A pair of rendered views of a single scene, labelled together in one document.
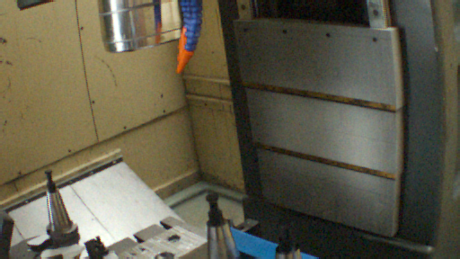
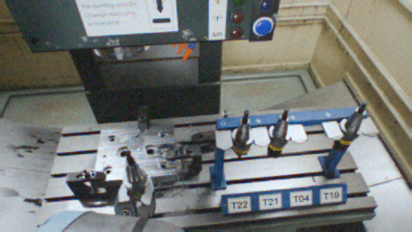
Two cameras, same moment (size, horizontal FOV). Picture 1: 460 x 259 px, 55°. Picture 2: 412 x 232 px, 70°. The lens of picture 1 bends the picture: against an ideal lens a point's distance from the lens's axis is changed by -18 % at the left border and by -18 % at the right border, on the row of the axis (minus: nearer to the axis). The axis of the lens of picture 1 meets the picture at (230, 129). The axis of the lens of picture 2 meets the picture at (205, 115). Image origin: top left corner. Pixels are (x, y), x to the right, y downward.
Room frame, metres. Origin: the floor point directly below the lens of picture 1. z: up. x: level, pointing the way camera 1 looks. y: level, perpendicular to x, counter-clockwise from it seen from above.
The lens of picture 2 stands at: (0.33, 0.53, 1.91)
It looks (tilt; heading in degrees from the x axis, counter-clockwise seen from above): 48 degrees down; 305
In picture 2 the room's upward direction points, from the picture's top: straight up
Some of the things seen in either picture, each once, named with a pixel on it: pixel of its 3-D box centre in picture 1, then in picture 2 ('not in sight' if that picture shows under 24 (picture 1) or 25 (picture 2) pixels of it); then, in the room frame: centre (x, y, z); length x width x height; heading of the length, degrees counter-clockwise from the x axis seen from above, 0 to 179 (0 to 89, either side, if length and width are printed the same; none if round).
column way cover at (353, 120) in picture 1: (322, 126); (145, 42); (1.16, -0.22, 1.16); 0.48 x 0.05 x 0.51; 41
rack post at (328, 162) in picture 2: not in sight; (341, 145); (0.28, -0.26, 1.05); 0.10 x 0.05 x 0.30; 131
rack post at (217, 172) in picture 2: not in sight; (219, 156); (0.61, 0.03, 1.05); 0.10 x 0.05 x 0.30; 131
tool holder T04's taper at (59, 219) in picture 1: (57, 209); (132, 169); (0.71, 0.31, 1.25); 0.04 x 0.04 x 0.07
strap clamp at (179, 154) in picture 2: not in sight; (184, 157); (0.74, 0.07, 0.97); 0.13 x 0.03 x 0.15; 41
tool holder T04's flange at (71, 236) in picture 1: (63, 232); (135, 179); (0.70, 0.31, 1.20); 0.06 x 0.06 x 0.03
